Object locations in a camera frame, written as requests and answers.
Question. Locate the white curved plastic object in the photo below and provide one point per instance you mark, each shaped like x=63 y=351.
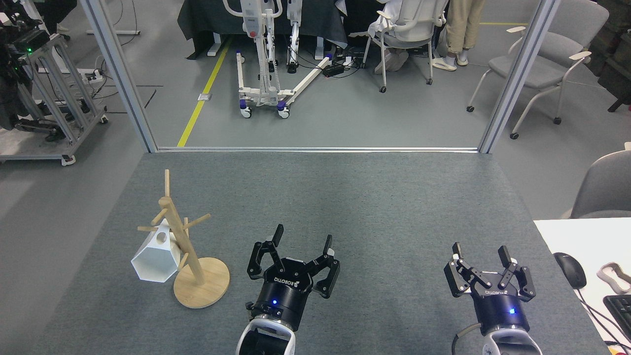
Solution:
x=607 y=273

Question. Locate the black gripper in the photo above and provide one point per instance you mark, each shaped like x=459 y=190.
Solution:
x=500 y=308
x=283 y=296

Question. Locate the standing person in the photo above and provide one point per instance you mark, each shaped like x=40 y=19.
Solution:
x=463 y=24

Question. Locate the wooden cup rack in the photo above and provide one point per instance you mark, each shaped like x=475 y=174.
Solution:
x=207 y=286

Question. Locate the black keyboard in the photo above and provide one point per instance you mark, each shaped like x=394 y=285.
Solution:
x=622 y=313

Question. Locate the black computer mouse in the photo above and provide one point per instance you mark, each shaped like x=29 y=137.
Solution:
x=571 y=270

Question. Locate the seated person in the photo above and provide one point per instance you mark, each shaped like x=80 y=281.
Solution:
x=394 y=56

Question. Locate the silver table edge rail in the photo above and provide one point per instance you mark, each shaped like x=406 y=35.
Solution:
x=315 y=149

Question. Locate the white faceted cup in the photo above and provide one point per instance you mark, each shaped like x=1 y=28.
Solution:
x=155 y=264

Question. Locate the white desk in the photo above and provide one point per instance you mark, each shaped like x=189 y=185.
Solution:
x=572 y=236

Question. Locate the metal floor socket plate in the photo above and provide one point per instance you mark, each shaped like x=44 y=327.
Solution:
x=204 y=97

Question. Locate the black power strip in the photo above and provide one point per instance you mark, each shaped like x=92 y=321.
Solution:
x=333 y=70

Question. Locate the white office chair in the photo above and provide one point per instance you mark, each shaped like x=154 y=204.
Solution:
x=409 y=23

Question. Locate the white power strip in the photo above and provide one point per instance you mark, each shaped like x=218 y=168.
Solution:
x=91 y=76

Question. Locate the silver aluminium post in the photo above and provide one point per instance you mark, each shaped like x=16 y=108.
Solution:
x=120 y=74
x=519 y=74

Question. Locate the aluminium frame cart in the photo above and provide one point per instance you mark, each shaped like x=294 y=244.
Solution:
x=37 y=148

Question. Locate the person beside cart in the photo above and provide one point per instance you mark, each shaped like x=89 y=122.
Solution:
x=59 y=10

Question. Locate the white stand on wheels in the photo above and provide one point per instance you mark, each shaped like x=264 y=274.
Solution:
x=270 y=91

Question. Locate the grey chair backrest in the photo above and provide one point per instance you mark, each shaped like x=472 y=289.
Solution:
x=606 y=187

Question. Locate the grey chair with armrests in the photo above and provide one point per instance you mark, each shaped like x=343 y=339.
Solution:
x=542 y=74

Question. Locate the table with black cloth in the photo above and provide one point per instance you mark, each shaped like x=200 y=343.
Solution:
x=207 y=19

